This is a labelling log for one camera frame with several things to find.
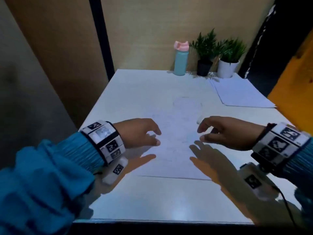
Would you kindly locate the stack of white paper sheets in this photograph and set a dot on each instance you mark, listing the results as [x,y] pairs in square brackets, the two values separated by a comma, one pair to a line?
[242,94]

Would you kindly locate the black curtain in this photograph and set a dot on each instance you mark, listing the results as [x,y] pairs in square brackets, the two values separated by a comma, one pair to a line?
[276,44]

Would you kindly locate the black metal post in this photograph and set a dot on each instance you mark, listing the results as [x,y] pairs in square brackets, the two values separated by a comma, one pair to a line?
[102,39]

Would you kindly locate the person's left hand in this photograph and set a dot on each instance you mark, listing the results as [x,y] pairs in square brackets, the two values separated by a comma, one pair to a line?
[132,133]

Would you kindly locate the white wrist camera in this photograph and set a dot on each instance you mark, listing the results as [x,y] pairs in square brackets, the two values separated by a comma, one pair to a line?
[254,181]
[117,170]

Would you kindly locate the person's left forearm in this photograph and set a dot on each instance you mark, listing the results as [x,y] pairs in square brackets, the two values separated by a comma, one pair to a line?
[46,183]

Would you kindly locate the orange panel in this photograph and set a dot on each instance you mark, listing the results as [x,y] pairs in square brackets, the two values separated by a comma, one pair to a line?
[297,88]

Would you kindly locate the person's left thumb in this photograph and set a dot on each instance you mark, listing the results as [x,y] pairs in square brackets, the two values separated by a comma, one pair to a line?
[152,142]

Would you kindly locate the person's right thumb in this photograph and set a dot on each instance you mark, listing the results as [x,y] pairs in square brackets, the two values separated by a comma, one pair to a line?
[209,138]

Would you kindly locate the white marker wristband tracker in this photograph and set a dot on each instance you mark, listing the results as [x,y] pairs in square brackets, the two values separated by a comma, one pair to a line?
[105,140]
[278,144]

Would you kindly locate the person's right forearm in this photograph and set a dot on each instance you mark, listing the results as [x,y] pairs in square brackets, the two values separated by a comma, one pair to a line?
[302,166]

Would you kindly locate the green plant in white pot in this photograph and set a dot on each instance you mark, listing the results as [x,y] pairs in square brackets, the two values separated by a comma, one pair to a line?
[229,59]

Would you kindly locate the white paper sheet with drawing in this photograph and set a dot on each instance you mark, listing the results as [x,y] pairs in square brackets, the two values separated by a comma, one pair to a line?
[174,144]

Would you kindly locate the green plant in black pot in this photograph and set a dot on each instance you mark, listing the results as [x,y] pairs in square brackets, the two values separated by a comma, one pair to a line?
[205,50]

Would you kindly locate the person's right hand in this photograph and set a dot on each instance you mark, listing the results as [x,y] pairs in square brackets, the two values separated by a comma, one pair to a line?
[234,134]

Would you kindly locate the teal bottle with pink lid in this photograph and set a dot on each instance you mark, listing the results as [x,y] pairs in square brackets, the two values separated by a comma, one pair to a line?
[181,62]

